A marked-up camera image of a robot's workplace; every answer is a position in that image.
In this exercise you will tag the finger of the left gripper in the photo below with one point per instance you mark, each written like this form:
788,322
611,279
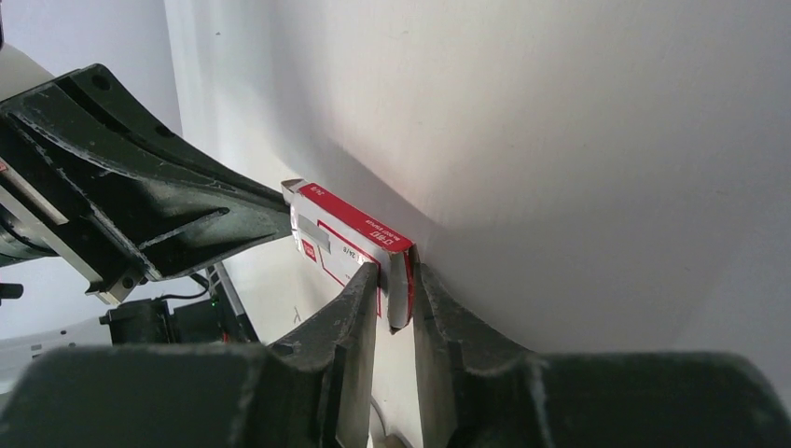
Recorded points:
198,211

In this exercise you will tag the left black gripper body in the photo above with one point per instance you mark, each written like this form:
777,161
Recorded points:
77,206

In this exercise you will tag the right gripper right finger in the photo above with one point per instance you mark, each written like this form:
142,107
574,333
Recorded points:
478,388

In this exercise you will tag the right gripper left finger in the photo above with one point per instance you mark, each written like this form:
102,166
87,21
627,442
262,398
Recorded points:
311,388

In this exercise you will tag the red white staple box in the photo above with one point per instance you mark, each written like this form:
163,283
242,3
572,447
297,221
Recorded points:
339,238

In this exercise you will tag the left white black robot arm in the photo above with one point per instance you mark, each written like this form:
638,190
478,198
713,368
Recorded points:
200,307

